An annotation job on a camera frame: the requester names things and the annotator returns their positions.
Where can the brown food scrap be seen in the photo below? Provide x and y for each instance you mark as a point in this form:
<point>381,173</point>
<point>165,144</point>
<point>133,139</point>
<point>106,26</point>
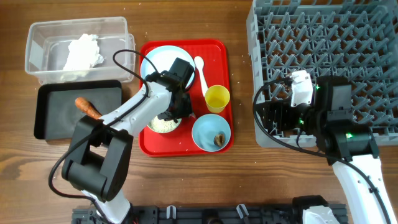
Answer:
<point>219,140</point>

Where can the grey dishwasher rack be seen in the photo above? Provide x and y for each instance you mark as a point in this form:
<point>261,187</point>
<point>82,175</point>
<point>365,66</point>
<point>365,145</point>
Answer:
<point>355,39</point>

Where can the red plastic tray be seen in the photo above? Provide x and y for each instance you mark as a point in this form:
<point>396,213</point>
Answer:
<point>179,142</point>

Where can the light blue bowl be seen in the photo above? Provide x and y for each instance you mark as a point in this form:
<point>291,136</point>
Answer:
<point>206,127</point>

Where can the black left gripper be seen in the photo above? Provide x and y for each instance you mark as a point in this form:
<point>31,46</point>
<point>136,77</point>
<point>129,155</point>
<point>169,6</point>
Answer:
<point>186,111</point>

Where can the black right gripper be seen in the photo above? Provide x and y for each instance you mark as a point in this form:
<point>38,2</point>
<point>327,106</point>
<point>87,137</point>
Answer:
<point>270,112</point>

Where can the white napkin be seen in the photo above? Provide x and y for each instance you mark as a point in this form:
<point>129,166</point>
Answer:
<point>84,53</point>

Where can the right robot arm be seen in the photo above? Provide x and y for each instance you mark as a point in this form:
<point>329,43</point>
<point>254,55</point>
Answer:
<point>350,148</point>

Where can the white plastic spoon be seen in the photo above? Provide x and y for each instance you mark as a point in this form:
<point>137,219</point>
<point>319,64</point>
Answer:
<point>199,63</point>

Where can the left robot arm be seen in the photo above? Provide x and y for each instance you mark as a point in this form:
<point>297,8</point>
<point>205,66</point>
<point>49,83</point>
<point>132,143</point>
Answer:
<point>98,158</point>

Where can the yellow plastic cup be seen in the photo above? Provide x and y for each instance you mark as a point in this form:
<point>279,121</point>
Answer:
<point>216,98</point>

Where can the orange carrot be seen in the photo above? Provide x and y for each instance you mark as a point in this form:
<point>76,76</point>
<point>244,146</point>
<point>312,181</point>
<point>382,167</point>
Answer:
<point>85,106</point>

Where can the white rice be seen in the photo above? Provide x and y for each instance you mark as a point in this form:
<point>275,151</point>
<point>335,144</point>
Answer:
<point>164,125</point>

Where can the green bowl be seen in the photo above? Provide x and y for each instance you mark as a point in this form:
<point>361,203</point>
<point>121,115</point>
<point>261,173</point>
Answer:
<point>164,127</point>

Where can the light blue plate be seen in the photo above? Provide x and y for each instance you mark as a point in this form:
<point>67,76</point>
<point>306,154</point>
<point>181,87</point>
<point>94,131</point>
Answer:
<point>163,57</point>

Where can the black waste tray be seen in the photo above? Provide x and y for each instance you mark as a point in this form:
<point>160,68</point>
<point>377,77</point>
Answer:
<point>56,114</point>

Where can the clear plastic bin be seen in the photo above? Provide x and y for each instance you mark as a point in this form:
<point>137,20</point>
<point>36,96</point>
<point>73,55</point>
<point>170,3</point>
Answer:
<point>47,50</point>

